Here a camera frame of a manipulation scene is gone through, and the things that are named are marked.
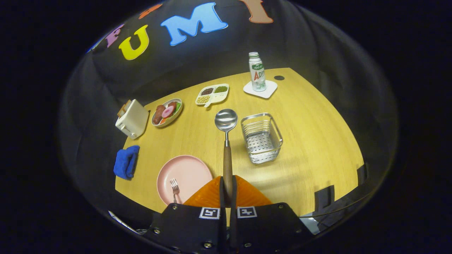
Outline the metal wire basket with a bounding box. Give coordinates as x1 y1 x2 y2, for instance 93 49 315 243
240 113 284 164

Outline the pink round plate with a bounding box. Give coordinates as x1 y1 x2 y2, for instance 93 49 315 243
156 155 213 206

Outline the beige food plate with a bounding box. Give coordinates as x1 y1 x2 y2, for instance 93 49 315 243
151 98 183 128

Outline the brown meat piece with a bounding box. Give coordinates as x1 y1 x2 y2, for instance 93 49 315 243
153 105 166 125

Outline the white drink bottle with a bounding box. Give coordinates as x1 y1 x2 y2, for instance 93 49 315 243
248 52 267 92

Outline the white toaster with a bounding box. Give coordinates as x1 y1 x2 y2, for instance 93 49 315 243
115 99 150 140

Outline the white divided bean dish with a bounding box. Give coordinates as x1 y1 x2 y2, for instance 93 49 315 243
195 84 230 108

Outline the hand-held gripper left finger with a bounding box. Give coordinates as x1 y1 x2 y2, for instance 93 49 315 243
143 176 228 254

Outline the wooden handled metal fork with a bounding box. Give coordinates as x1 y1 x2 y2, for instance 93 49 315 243
170 179 180 204

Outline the black table edge bracket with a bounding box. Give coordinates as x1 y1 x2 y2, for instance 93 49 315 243
314 185 335 212
357 163 368 186

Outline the white square coaster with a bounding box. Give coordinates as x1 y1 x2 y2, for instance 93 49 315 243
243 80 278 99

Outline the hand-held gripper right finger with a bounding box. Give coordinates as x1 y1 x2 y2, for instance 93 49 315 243
228 175 315 254

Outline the wooden handled metal spoon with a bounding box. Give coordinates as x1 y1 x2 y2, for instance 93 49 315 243
214 109 238 208

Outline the blue folded towel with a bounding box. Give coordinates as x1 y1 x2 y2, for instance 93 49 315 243
113 145 141 180

